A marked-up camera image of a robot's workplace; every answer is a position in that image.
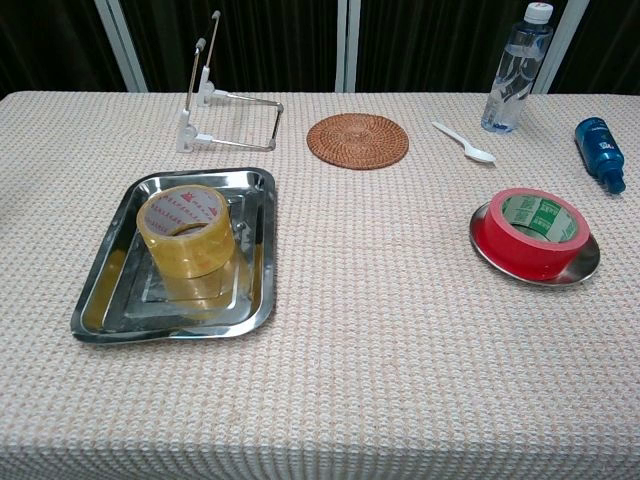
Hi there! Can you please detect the yellow transparent tape roll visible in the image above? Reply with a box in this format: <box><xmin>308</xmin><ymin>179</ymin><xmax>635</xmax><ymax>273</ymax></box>
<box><xmin>135</xmin><ymin>183</ymin><xmax>236</xmax><ymax>280</ymax></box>

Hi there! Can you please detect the red tape roll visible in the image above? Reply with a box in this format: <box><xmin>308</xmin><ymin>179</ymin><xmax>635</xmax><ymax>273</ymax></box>
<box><xmin>480</xmin><ymin>187</ymin><xmax>592</xmax><ymax>281</ymax></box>

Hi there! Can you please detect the round woven rattan coaster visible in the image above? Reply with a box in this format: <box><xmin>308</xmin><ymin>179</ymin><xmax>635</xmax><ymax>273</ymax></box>
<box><xmin>306</xmin><ymin>112</ymin><xmax>410</xmax><ymax>171</ymax></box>

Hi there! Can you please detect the beige waffle tablecloth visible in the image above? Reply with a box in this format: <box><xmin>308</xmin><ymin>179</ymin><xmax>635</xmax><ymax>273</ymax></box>
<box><xmin>0</xmin><ymin>91</ymin><xmax>640</xmax><ymax>480</ymax></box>

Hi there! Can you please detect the white plastic spoon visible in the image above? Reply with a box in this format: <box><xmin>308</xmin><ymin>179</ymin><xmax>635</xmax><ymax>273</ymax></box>
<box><xmin>431</xmin><ymin>120</ymin><xmax>497</xmax><ymax>165</ymax></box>

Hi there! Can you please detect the black pleated partition panel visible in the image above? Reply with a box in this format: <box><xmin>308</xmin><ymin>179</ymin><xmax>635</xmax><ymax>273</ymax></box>
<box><xmin>119</xmin><ymin>0</ymin><xmax>346</xmax><ymax>93</ymax></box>
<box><xmin>355</xmin><ymin>0</ymin><xmax>571</xmax><ymax>93</ymax></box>
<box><xmin>0</xmin><ymin>0</ymin><xmax>126</xmax><ymax>99</ymax></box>
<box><xmin>549</xmin><ymin>0</ymin><xmax>640</xmax><ymax>95</ymax></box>

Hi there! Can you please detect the rectangular stainless steel tray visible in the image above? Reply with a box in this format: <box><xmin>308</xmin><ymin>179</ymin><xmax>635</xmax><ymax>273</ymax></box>
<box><xmin>69</xmin><ymin>166</ymin><xmax>278</xmax><ymax>345</ymax></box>

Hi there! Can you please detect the clear plastic water bottle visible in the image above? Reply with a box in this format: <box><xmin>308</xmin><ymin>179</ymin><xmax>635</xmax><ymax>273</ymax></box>
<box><xmin>480</xmin><ymin>1</ymin><xmax>555</xmax><ymax>135</ymax></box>

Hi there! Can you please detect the round stainless steel dish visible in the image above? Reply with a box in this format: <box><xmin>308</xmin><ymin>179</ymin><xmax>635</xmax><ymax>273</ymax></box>
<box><xmin>468</xmin><ymin>202</ymin><xmax>601</xmax><ymax>287</ymax></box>

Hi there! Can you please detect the blue spray bottle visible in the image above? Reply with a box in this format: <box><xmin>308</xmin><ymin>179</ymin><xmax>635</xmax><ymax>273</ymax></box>
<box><xmin>573</xmin><ymin>116</ymin><xmax>628</xmax><ymax>195</ymax></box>

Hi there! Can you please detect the metal wire book stand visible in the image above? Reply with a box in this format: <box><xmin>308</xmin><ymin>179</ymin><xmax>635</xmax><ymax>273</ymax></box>
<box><xmin>175</xmin><ymin>9</ymin><xmax>285</xmax><ymax>154</ymax></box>

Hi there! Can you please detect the white partition frame post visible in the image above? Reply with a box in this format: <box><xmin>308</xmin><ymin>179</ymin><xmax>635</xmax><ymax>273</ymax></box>
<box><xmin>532</xmin><ymin>0</ymin><xmax>599</xmax><ymax>94</ymax></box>
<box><xmin>334</xmin><ymin>0</ymin><xmax>362</xmax><ymax>93</ymax></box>
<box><xmin>93</xmin><ymin>0</ymin><xmax>149</xmax><ymax>93</ymax></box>

